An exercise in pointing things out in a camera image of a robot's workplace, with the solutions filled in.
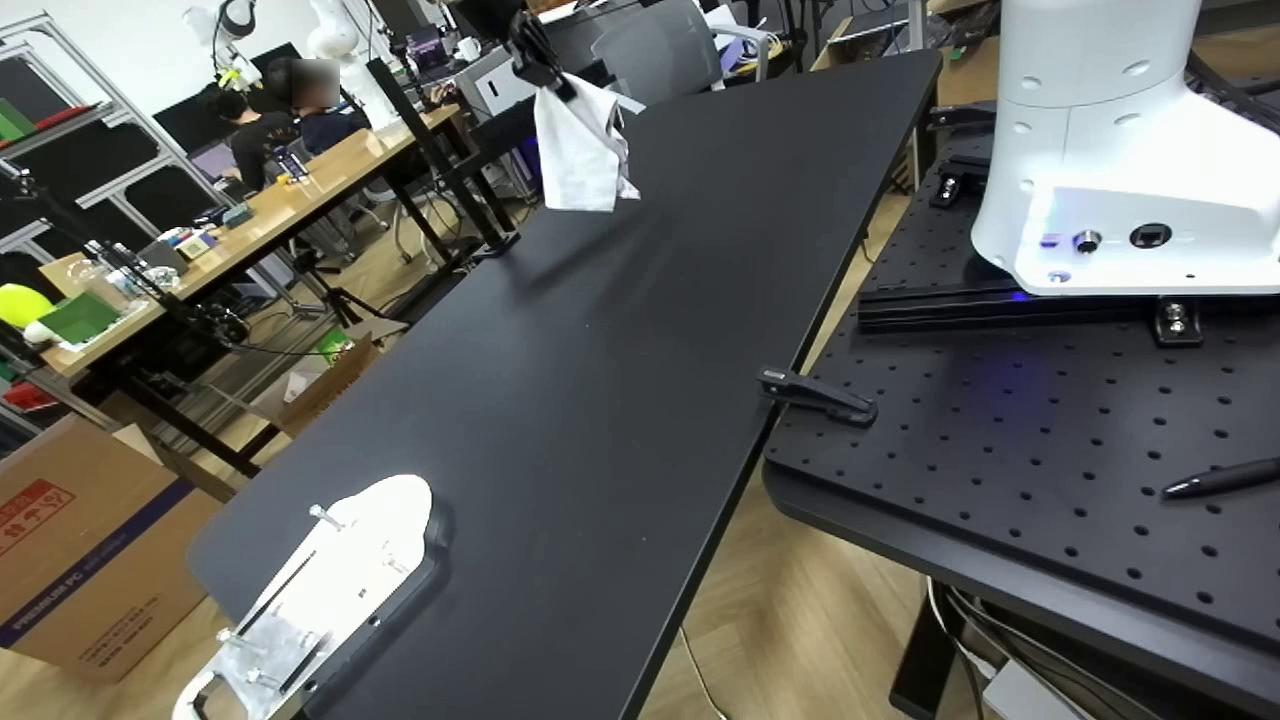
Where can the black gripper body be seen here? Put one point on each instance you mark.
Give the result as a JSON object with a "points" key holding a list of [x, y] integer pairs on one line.
{"points": [[498, 19]]}

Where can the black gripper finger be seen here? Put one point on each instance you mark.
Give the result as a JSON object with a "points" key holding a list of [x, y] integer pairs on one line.
{"points": [[528, 64], [557, 72]]}

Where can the white cloth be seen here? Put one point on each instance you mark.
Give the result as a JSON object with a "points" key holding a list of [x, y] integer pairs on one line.
{"points": [[583, 152]]}

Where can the white metal cabinet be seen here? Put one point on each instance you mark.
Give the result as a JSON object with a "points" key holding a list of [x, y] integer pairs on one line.
{"points": [[484, 91]]}

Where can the person in blue shirt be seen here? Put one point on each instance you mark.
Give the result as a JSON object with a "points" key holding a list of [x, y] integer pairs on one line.
{"points": [[313, 107]]}

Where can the person in dark shirt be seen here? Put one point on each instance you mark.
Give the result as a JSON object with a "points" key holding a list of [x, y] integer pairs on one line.
{"points": [[246, 142]]}

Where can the small black tripod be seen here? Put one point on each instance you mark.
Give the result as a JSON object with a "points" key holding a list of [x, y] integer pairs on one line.
{"points": [[325, 284]]}

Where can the long wooden table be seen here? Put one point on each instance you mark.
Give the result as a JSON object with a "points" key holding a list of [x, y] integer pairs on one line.
{"points": [[253, 226]]}

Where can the green object on floor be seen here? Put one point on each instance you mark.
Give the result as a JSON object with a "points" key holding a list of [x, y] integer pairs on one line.
{"points": [[332, 344]]}

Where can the small open cardboard box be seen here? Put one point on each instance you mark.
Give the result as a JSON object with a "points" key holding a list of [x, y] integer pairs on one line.
{"points": [[325, 386]]}

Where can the black table clamp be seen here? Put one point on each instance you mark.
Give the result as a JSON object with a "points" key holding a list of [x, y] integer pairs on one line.
{"points": [[819, 399]]}

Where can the green mat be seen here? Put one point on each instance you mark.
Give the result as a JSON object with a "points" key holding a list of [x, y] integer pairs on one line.
{"points": [[81, 323]]}

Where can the clear acrylic rack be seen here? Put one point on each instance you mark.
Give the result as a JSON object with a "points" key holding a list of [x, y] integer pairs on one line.
{"points": [[325, 581]]}

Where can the yellow-green object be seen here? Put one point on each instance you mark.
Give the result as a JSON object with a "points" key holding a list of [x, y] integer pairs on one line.
{"points": [[23, 305]]}

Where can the black perforated mounting board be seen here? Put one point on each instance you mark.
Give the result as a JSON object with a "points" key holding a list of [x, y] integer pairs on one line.
{"points": [[1052, 454]]}

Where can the large cardboard box red label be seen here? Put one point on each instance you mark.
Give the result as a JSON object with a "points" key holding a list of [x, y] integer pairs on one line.
{"points": [[93, 547]]}

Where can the silver mounting bolt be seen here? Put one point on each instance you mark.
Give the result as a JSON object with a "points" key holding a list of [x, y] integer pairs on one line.
{"points": [[1177, 323]]}

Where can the black pen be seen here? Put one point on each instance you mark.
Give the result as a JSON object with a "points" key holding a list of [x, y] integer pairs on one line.
{"points": [[1220, 479]]}

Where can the metal shelf frame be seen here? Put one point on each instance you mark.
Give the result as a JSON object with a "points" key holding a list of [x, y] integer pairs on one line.
{"points": [[93, 160]]}

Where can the black aluminium rail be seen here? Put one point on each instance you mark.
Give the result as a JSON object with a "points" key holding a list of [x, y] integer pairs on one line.
{"points": [[961, 308]]}

